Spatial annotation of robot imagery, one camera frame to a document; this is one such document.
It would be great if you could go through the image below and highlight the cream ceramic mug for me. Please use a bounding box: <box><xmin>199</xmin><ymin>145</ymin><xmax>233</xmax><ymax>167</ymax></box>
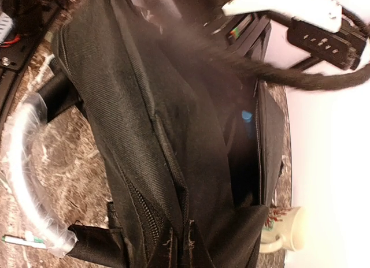
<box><xmin>260</xmin><ymin>207</ymin><xmax>307</xmax><ymax>254</ymax></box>

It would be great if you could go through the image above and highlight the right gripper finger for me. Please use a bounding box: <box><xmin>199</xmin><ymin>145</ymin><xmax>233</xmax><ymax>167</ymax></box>
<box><xmin>161</xmin><ymin>219</ymin><xmax>208</xmax><ymax>267</ymax></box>

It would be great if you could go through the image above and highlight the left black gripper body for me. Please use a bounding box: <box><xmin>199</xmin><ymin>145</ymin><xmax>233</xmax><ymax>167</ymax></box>
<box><xmin>287</xmin><ymin>8</ymin><xmax>369</xmax><ymax>70</ymax></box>

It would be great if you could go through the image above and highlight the black student backpack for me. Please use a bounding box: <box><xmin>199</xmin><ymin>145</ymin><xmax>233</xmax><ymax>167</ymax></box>
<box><xmin>25</xmin><ymin>0</ymin><xmax>284</xmax><ymax>267</ymax></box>

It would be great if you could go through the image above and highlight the white clear pen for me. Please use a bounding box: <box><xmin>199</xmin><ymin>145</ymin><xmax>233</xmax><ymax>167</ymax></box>
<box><xmin>2</xmin><ymin>235</ymin><xmax>46</xmax><ymax>250</ymax></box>

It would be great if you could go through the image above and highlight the black front rail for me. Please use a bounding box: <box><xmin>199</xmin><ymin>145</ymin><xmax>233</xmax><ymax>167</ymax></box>
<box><xmin>1</xmin><ymin>0</ymin><xmax>68</xmax><ymax>127</ymax></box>

